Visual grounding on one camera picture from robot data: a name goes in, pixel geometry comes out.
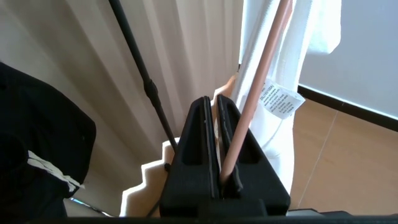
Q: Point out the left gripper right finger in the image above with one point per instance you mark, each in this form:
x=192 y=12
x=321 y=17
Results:
x=264 y=189

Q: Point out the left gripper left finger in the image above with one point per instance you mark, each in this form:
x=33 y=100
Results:
x=186 y=189

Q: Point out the pink clothes hanger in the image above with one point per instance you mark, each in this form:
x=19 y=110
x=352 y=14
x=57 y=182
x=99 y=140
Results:
x=258 y=84

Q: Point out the black garment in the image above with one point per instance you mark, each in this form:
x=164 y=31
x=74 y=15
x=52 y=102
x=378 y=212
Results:
x=37 y=124

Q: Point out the white garment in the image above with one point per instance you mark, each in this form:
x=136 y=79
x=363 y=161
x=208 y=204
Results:
x=311 y=25

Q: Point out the black clothes rack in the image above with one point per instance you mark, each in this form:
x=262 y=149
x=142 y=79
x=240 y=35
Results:
x=150 y=88

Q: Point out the beige curtain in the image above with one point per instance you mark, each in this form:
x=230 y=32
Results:
x=77 y=46

